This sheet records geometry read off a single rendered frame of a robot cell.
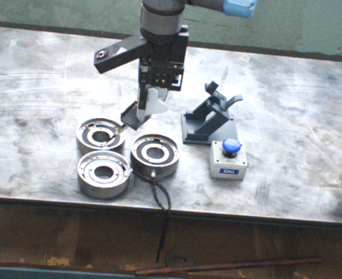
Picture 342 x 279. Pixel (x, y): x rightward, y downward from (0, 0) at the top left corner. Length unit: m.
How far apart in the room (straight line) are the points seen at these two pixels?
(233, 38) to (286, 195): 1.81
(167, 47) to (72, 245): 0.57
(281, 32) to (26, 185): 2.03
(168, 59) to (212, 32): 1.88
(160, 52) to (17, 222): 0.60
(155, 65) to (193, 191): 0.29
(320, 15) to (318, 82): 1.40
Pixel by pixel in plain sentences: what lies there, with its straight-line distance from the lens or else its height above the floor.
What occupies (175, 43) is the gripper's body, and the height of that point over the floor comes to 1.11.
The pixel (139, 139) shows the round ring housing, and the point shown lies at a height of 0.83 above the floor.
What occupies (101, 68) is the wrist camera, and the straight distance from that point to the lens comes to 1.13.
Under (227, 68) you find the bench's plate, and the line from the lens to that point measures 1.64.
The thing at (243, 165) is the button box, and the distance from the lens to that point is 1.29.
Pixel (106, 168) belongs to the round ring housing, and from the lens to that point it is 1.26.
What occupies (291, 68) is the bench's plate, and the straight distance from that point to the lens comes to 1.70.
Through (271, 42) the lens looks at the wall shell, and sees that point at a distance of 3.09.
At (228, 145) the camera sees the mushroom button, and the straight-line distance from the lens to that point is 1.28.
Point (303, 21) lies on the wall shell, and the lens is 3.06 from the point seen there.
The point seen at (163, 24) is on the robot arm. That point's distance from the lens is 1.07.
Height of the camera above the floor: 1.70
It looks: 41 degrees down
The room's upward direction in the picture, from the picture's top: 10 degrees clockwise
